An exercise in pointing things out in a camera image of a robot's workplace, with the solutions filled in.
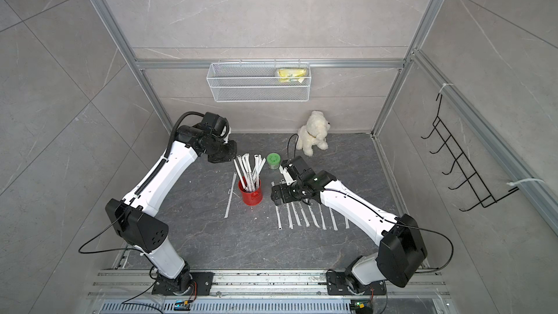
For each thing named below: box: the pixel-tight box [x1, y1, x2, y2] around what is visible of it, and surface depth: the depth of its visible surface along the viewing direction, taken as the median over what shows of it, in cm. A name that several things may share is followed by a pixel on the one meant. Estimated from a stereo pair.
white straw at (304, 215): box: [300, 202, 311, 228], surface depth 90 cm
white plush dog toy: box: [296, 110, 331, 157], surface depth 102 cm
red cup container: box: [238, 178, 264, 207], surface depth 92 cm
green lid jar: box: [266, 152, 282, 171], surface depth 105 cm
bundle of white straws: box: [233, 152, 267, 192], surface depth 89 cm
